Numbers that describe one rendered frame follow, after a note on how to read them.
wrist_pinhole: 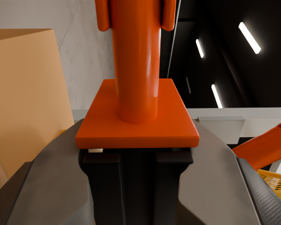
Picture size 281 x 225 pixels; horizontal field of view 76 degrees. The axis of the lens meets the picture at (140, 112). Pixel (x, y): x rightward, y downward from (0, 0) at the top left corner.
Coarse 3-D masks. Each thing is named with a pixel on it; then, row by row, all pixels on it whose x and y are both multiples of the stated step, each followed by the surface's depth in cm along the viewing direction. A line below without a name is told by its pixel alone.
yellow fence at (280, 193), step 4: (260, 172) 146; (264, 172) 141; (268, 172) 137; (272, 172) 136; (260, 176) 130; (264, 176) 130; (268, 176) 130; (272, 176) 130; (276, 176) 129; (280, 176) 126; (264, 180) 118; (268, 180) 118; (272, 180) 119; (280, 180) 118; (268, 184) 106; (272, 184) 106; (276, 184) 106; (280, 184) 106; (272, 188) 98; (276, 188) 98; (280, 188) 98; (276, 192) 80; (280, 192) 80; (280, 196) 80
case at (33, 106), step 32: (0, 32) 22; (32, 32) 22; (0, 64) 17; (32, 64) 22; (0, 96) 17; (32, 96) 22; (64, 96) 31; (0, 128) 17; (32, 128) 22; (64, 128) 31; (0, 160) 17; (32, 160) 22
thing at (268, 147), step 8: (272, 128) 14; (280, 128) 13; (256, 136) 14; (264, 136) 14; (272, 136) 13; (280, 136) 13; (248, 144) 14; (256, 144) 14; (264, 144) 13; (272, 144) 13; (280, 144) 13; (240, 152) 14; (248, 152) 14; (256, 152) 13; (264, 152) 13; (272, 152) 13; (280, 152) 13; (248, 160) 14; (256, 160) 13; (264, 160) 13; (272, 160) 13; (256, 168) 14
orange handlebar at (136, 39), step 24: (96, 0) 6; (120, 0) 7; (144, 0) 7; (168, 0) 7; (120, 24) 7; (144, 24) 7; (168, 24) 7; (120, 48) 8; (144, 48) 7; (120, 72) 8; (144, 72) 8; (120, 96) 9; (144, 96) 8; (144, 120) 9
